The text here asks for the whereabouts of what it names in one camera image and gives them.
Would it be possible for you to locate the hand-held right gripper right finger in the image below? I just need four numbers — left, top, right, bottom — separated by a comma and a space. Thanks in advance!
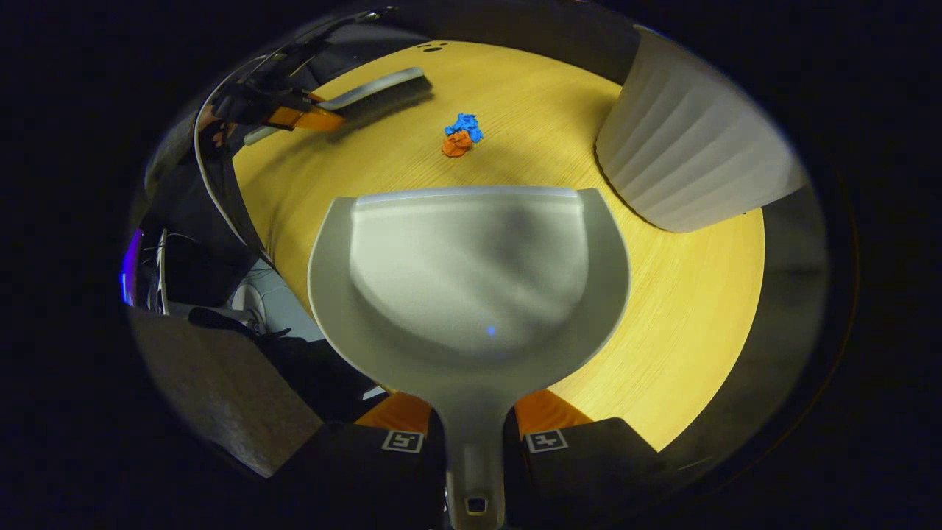
506, 389, 689, 530

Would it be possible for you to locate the white dustpan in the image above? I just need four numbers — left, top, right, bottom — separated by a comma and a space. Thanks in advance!
308, 186, 632, 530

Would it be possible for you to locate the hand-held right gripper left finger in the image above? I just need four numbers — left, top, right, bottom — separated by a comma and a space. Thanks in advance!
276, 390, 448, 530

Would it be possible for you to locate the grey textured cloth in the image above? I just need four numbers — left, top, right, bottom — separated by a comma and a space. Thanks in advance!
129, 305, 325, 479

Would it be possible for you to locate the white ribbed garbage bin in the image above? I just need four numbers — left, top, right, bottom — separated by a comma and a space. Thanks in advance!
595, 28, 808, 234

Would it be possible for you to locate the small white broom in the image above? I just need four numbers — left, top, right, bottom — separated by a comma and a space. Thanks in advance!
243, 67, 433, 146

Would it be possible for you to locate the blue paper scrap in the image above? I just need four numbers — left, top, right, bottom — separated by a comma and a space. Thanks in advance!
444, 113, 484, 144

